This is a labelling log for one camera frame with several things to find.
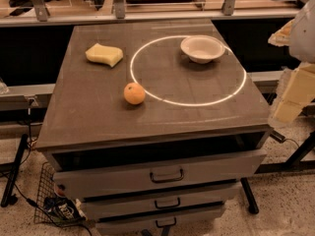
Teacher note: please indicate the yellow sponge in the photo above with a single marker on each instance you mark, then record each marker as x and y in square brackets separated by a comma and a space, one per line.
[107, 55]

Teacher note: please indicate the top grey drawer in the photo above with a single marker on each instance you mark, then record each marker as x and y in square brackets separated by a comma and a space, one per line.
[158, 175]

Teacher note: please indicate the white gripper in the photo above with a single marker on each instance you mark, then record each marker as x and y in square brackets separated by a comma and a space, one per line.
[303, 36]

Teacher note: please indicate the white paper bowl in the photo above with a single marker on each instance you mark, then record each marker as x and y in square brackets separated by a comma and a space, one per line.
[202, 49]

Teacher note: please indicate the orange fruit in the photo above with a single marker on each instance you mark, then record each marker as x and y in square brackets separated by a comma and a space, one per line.
[134, 93]

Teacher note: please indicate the black table leg left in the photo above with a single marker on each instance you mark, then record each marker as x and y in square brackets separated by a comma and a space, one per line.
[11, 170]

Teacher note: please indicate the black table leg right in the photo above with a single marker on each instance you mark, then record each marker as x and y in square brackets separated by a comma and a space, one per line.
[252, 205]

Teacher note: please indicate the black snack bag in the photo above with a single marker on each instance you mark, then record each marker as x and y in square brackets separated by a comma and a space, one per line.
[62, 208]

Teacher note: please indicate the bottom grey drawer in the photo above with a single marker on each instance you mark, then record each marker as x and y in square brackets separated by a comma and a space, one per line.
[155, 221]

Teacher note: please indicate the middle grey drawer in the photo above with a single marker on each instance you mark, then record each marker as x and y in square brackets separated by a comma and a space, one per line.
[160, 201]

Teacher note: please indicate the black wire basket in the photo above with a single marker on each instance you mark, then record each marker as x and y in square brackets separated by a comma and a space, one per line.
[46, 188]

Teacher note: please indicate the grey drawer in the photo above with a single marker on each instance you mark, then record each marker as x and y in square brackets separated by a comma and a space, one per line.
[155, 221]
[158, 175]
[160, 201]

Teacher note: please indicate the black table leg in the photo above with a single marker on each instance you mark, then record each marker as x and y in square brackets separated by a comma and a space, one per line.
[252, 205]
[11, 170]

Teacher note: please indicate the grey drawer cabinet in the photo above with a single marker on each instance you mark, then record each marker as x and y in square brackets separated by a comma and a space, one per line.
[190, 110]

